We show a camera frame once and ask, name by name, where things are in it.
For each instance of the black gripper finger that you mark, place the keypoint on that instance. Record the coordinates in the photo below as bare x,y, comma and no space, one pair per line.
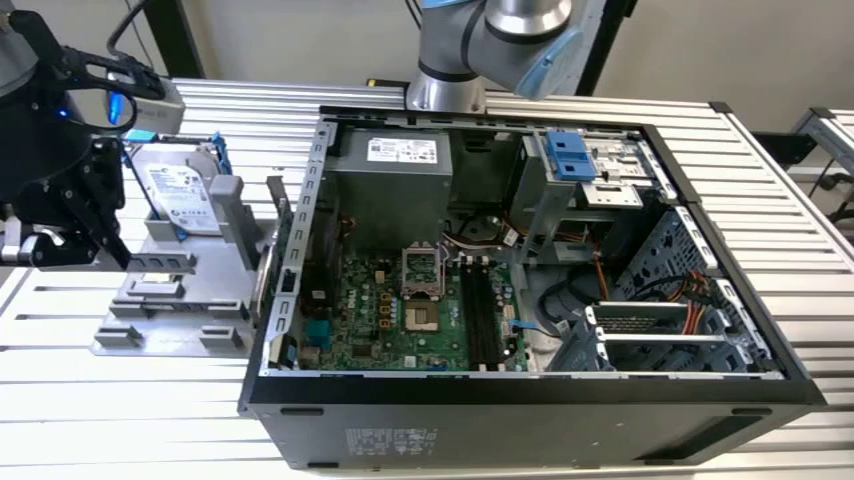
107,190
74,255

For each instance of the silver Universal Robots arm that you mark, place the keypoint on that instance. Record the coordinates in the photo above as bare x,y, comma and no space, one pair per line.
461,40

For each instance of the black RAM slot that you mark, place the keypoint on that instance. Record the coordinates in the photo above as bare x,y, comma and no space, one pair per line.
481,315
473,315
497,315
489,315

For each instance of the hard disk in blue carrier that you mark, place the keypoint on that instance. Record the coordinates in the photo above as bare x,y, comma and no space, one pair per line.
181,195

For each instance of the grey parts rack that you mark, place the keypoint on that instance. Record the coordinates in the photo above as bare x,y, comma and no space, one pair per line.
221,285

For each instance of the grey power supply unit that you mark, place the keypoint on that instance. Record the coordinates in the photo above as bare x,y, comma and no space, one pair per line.
387,200

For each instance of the green motherboard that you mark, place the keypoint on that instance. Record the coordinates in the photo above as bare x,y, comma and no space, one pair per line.
361,320

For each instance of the yellow black tag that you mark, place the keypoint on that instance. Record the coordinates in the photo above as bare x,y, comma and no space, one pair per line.
383,82

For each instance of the CPU socket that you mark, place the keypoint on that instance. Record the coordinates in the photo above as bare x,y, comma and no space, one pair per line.
423,316

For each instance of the grey metal drive cage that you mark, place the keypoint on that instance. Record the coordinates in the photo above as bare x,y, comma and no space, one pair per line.
541,210

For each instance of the black open PC case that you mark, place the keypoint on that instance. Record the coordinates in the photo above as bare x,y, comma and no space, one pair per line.
467,430

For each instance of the blue drive latch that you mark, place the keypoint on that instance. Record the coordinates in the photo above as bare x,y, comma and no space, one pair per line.
568,150

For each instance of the grey metal disk bay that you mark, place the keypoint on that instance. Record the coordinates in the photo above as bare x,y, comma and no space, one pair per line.
657,339

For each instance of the neighbouring slatted metal table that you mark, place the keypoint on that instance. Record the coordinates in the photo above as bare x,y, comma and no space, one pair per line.
830,125

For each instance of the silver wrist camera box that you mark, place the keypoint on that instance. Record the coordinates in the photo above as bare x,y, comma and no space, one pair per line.
161,115

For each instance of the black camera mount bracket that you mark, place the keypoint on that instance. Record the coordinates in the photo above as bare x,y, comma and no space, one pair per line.
94,62

